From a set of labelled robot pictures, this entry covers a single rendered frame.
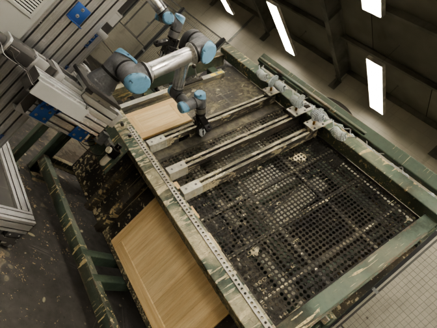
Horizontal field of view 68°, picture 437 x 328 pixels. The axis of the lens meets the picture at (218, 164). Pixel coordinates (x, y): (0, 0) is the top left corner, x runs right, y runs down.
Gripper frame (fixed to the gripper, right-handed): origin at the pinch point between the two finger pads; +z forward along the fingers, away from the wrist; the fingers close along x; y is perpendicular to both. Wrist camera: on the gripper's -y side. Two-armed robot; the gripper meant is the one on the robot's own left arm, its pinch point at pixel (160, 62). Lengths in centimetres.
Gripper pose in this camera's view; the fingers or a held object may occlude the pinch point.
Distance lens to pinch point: 250.0
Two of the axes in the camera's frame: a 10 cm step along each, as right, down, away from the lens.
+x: -5.4, -6.3, 5.6
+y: 7.3, -0.1, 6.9
